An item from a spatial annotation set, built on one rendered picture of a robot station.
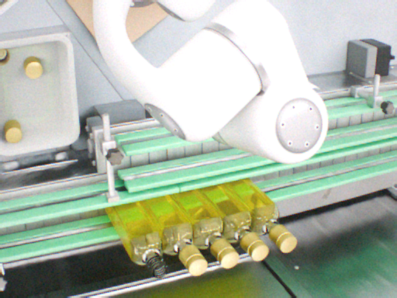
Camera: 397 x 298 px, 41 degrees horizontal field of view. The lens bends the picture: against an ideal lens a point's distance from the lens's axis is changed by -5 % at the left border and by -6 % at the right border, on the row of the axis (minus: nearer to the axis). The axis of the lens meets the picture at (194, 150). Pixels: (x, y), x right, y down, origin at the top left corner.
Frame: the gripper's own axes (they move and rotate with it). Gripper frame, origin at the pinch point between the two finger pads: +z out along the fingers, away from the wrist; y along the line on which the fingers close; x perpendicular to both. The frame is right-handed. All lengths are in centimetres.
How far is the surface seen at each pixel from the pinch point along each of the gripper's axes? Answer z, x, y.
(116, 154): 20.1, -9.3, -5.8
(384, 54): 36, 1, 67
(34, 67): 36.0, 6.9, -16.1
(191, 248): 12.2, -25.7, 2.7
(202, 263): 9.2, -27.5, 3.4
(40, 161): 44.3, -12.6, -16.9
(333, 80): 39, -4, 52
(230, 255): 9.2, -27.4, 8.4
